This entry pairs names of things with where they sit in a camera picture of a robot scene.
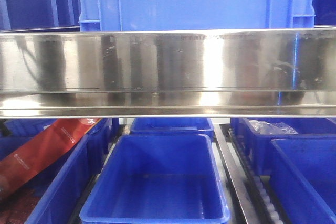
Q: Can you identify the blue shelf bin centre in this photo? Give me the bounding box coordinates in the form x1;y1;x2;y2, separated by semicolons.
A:
79;135;230;223

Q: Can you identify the blue shelf bin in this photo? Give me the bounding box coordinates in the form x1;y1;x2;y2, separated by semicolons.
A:
79;135;230;223
270;138;335;223
1;119;119;223

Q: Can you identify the stainless steel shelf beam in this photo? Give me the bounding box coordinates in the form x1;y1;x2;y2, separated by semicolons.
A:
1;26;335;118

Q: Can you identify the blue shelf bin right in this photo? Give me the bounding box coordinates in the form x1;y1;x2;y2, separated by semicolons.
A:
270;138;335;223

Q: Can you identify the blue shelf bin left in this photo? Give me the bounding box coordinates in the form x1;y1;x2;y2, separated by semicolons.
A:
1;119;119;223

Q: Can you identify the blue rear centre bin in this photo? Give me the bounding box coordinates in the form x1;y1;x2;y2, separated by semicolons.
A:
130;117;214;138

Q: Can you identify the clear plastic bag in bin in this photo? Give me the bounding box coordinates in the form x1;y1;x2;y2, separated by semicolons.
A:
248;120;299;135

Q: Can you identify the blue rear right bin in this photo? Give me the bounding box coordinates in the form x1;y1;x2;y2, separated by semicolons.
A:
230;117;335;175

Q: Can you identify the large blue upper crate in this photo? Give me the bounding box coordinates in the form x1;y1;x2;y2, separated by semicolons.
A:
79;0;315;31

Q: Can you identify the red packaging bag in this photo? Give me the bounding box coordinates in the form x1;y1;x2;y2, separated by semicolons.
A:
1;118;101;201

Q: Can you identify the steel roller track rail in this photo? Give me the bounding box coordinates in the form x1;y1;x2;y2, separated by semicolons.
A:
213;124;283;223

